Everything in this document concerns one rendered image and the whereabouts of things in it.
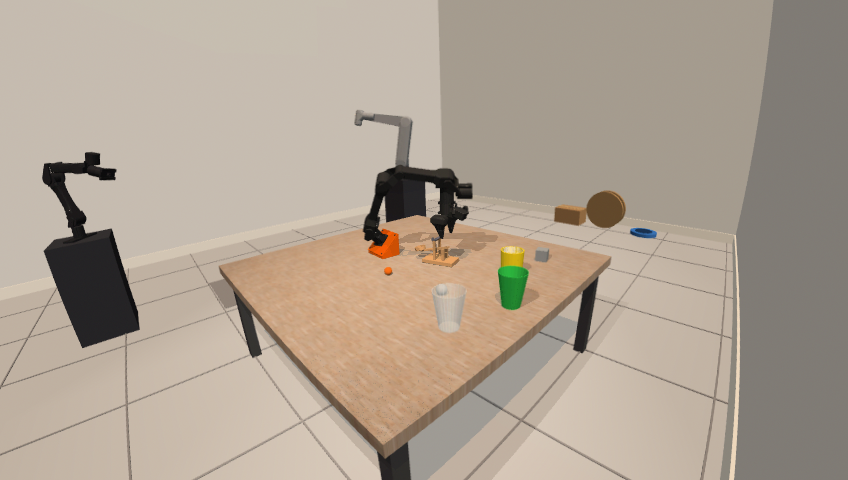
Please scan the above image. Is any green cup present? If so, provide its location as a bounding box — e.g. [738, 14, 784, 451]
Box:
[498, 266, 529, 310]

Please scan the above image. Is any clear plastic cup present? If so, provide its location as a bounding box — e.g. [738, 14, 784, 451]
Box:
[432, 283, 467, 333]

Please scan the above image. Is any yellow mug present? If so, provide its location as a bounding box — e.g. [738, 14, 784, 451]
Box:
[501, 246, 524, 268]

